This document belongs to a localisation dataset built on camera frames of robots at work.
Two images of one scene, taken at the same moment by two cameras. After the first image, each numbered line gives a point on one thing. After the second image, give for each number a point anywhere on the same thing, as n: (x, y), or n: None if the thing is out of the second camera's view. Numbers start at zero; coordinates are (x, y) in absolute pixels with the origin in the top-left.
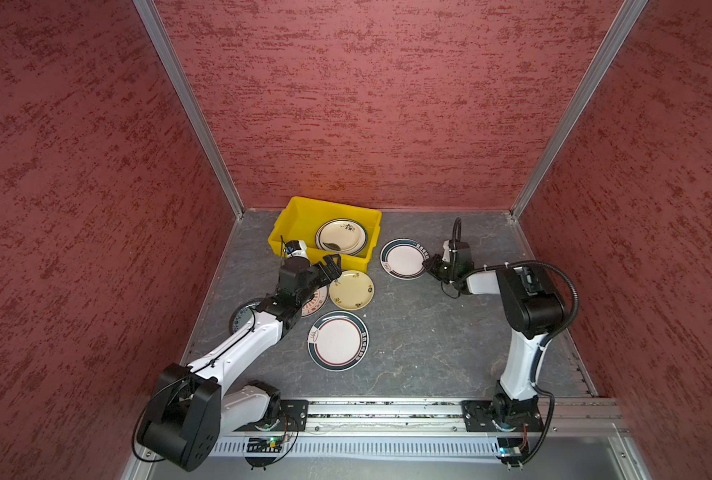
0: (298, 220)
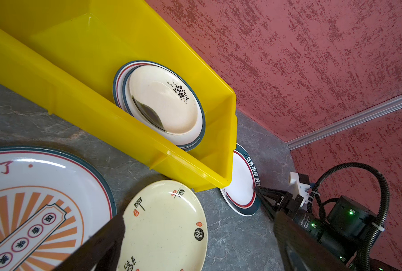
0: (64, 56)
